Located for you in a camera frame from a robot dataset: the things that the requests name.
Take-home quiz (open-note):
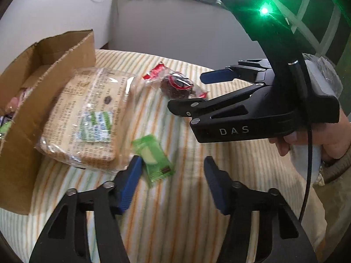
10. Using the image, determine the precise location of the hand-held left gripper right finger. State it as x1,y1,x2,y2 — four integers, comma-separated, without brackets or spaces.
203,156,319,263

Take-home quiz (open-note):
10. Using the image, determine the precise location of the person's right hand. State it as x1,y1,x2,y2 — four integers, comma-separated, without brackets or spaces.
269,106,351,168

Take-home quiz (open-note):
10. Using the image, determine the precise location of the dark candy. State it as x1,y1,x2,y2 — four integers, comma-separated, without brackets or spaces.
142,62,209,101

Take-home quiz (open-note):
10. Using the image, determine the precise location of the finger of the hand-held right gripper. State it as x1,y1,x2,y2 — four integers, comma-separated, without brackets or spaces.
167,83,278,119
200,58,272,84

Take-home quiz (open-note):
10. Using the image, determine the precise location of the pink candy packet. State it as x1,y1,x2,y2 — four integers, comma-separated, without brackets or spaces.
9,87,31,110

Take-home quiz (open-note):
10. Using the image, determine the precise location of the cardboard box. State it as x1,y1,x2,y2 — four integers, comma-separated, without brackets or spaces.
0,29,97,216

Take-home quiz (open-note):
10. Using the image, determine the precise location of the striped blanket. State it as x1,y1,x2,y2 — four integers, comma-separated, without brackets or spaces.
0,49,328,263

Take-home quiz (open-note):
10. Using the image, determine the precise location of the clear wrapped cracker packet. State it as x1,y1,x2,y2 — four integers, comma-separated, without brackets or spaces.
35,66,138,174

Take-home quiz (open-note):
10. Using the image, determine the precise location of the black cable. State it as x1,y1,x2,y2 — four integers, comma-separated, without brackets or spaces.
298,122,313,221

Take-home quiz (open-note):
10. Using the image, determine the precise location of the green candy packet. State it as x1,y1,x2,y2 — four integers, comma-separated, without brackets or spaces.
131,134,176,188

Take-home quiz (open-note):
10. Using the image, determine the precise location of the person's right forearm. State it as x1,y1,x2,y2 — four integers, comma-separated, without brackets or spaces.
312,146,351,263

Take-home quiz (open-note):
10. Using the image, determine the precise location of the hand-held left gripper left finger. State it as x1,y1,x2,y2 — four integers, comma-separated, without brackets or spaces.
29,155,143,263

